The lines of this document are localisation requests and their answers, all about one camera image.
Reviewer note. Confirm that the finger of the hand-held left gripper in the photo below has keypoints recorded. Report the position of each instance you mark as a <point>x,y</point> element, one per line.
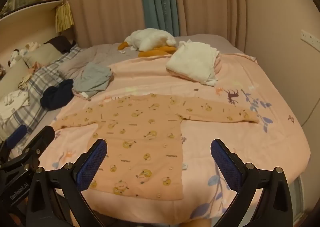
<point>16,133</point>
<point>41,139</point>

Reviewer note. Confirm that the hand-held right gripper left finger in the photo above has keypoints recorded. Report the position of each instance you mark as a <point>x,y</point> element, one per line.
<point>92,164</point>

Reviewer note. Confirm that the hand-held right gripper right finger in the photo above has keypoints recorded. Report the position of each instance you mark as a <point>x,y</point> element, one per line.
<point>225,164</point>

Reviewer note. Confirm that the pink printed baby shirt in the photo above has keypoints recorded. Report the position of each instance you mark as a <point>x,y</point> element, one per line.
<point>145,142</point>

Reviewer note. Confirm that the white crumpled clothes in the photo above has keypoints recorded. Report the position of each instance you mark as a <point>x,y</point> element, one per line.
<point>13,99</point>

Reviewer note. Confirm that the grey folded clothes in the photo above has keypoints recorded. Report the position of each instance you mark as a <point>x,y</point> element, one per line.
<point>93,77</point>

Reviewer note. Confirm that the white folded clothes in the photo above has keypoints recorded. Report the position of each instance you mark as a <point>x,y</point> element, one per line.
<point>192,62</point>

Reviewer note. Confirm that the pink printed blanket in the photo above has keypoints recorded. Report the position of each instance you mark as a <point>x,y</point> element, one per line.
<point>250,147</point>

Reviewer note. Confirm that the dark navy cloth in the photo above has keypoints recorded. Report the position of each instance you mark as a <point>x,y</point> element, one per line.
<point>56,94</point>

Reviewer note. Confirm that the tan crumpled cloth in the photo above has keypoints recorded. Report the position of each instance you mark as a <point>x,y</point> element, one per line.
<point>25,82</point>

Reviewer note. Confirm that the beige headboard cushion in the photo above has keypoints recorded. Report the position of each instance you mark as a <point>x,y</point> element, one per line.
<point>12,74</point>
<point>42,53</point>

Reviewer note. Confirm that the pale pink garment white cuff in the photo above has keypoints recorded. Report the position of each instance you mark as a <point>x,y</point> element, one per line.
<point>81,94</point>

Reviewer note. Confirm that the plaid pillow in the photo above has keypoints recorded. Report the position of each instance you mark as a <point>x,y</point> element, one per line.
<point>40,77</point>

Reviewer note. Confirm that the pink crumpled cloth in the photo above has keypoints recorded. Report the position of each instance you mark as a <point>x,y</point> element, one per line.
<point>35,66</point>

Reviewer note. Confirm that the white and brown plush toy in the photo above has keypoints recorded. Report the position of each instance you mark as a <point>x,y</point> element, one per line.
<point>14,57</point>

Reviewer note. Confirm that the mauve pillow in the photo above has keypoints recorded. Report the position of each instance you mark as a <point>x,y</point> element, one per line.
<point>75,64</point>

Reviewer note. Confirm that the beige plush toy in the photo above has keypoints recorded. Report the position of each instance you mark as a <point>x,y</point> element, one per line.
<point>30,47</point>

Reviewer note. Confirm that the dark brown cloth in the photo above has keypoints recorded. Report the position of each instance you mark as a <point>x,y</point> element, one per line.
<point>61,43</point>

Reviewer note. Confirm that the yellow pleated fringe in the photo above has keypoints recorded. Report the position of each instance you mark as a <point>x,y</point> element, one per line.
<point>63,17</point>

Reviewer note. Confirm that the white goose plush toy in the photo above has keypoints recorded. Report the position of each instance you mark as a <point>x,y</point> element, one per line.
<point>150,38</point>

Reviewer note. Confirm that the pink curtain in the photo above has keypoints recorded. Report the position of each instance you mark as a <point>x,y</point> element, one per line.
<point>105,5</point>
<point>212,2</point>

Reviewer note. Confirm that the teal curtain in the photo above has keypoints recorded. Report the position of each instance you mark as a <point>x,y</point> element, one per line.
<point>160,0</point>

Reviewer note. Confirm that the white wall socket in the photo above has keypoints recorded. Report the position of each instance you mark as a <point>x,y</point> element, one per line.
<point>311,38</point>

